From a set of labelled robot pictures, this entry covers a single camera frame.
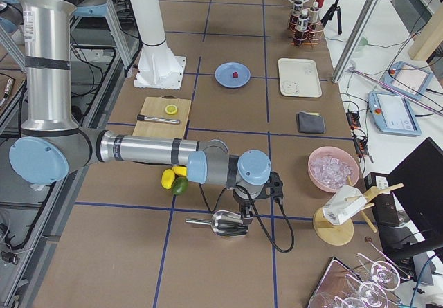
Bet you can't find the lemon half slice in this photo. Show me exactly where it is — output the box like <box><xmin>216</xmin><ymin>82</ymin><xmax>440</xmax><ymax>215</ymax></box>
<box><xmin>165</xmin><ymin>104</ymin><xmax>179</xmax><ymax>115</ymax></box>

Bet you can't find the black tripod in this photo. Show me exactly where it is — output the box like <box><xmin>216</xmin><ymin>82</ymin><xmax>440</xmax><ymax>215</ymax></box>
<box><xmin>320</xmin><ymin>0</ymin><xmax>342</xmax><ymax>35</ymax></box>

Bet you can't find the cream bear tray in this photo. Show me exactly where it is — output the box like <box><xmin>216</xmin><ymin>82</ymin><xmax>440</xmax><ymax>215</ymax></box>
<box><xmin>278</xmin><ymin>58</ymin><xmax>322</xmax><ymax>98</ymax></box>

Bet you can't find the pink bowl of ice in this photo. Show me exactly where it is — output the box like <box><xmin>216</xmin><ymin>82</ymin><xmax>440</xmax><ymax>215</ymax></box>
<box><xmin>307</xmin><ymin>146</ymin><xmax>360</xmax><ymax>192</ymax></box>

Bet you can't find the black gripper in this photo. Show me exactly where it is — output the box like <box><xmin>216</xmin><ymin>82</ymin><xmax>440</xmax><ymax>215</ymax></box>
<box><xmin>233</xmin><ymin>171</ymin><xmax>284</xmax><ymax>226</ymax></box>

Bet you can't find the yellow lemon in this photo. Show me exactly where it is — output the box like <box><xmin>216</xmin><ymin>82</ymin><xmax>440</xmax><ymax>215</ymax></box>
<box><xmin>172</xmin><ymin>166</ymin><xmax>187</xmax><ymax>176</ymax></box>
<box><xmin>161</xmin><ymin>169</ymin><xmax>176</xmax><ymax>190</ymax></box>

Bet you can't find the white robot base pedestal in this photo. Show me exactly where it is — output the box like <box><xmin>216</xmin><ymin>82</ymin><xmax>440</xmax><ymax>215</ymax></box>
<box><xmin>130</xmin><ymin>0</ymin><xmax>186</xmax><ymax>90</ymax></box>

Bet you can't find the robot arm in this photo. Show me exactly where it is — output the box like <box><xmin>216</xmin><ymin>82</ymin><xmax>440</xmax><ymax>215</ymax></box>
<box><xmin>9</xmin><ymin>0</ymin><xmax>282</xmax><ymax>226</ymax></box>

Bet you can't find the wooden cutting board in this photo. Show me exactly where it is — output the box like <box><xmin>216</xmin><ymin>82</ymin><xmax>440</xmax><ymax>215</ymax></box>
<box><xmin>132</xmin><ymin>96</ymin><xmax>192</xmax><ymax>138</ymax></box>

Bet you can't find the teach pendant tablet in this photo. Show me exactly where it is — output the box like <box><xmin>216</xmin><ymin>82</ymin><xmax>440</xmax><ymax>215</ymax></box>
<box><xmin>381</xmin><ymin>61</ymin><xmax>434</xmax><ymax>100</ymax></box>
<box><xmin>368</xmin><ymin>91</ymin><xmax>422</xmax><ymax>136</ymax></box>

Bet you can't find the wine glass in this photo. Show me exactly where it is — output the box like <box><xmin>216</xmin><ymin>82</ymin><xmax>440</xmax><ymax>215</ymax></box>
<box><xmin>356</xmin><ymin>253</ymin><xmax>400</xmax><ymax>291</ymax></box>

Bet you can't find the black monitor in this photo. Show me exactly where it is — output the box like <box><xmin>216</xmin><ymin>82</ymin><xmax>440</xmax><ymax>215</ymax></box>
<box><xmin>379</xmin><ymin>137</ymin><xmax>442</xmax><ymax>262</ymax></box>

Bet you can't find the wooden cup stand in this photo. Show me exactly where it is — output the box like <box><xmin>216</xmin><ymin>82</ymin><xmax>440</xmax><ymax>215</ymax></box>
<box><xmin>313</xmin><ymin>183</ymin><xmax>404</xmax><ymax>246</ymax></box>

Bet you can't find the tea bottle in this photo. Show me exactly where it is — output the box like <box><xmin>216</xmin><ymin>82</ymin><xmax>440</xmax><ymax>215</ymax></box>
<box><xmin>309</xmin><ymin>1</ymin><xmax>319</xmax><ymax>24</ymax></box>
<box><xmin>292</xmin><ymin>0</ymin><xmax>303</xmax><ymax>23</ymax></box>
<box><xmin>296</xmin><ymin>9</ymin><xmax>309</xmax><ymax>33</ymax></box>

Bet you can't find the steel knife sharpener rod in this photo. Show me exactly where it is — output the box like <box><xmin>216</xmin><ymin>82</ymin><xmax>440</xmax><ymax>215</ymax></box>
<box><xmin>136</xmin><ymin>114</ymin><xmax>181</xmax><ymax>125</ymax></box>

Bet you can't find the green lime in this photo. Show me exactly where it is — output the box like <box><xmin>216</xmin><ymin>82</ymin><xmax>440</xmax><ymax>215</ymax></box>
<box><xmin>171</xmin><ymin>176</ymin><xmax>188</xmax><ymax>196</ymax></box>

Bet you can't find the metal ice scoop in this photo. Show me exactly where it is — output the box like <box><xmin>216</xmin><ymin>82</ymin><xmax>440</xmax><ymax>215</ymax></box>
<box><xmin>186</xmin><ymin>210</ymin><xmax>248</xmax><ymax>237</ymax></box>

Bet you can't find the copper wire bottle rack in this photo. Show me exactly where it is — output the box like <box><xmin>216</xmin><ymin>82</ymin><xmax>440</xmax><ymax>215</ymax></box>
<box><xmin>289</xmin><ymin>16</ymin><xmax>323</xmax><ymax>47</ymax></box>

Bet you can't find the grey folded cloth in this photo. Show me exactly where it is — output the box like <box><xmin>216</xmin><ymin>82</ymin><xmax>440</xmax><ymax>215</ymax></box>
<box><xmin>296</xmin><ymin>111</ymin><xmax>326</xmax><ymax>134</ymax></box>

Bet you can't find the blue plate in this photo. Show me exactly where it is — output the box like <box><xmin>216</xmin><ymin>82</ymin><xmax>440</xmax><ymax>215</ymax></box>
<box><xmin>215</xmin><ymin>62</ymin><xmax>251</xmax><ymax>89</ymax></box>

